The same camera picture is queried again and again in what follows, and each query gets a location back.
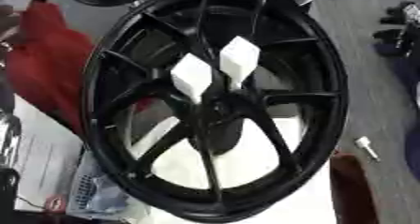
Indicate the blue and white package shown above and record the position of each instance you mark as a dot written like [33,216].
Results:
[97,191]

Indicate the dark blue bag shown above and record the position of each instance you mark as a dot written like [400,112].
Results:
[407,102]

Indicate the white paper sheet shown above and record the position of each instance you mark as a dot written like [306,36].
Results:
[41,152]

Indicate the red cloth bag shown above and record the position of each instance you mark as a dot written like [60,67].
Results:
[49,68]

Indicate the brown wooden stand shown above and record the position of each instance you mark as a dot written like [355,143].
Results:
[353,190]

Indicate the black tripod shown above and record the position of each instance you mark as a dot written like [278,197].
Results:
[398,24]

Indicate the black spoked wheel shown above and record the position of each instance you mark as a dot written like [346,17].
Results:
[306,77]

